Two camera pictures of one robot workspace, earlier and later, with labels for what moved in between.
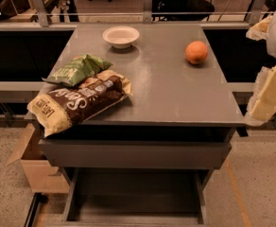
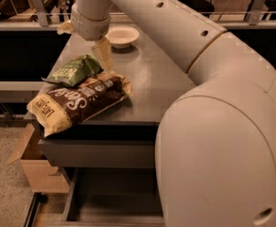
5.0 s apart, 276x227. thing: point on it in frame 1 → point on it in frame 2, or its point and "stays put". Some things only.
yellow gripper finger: [259, 31] → [90, 15]
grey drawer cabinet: [146, 159] stays put
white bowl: [121, 37] stays put
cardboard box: [42, 176] stays put
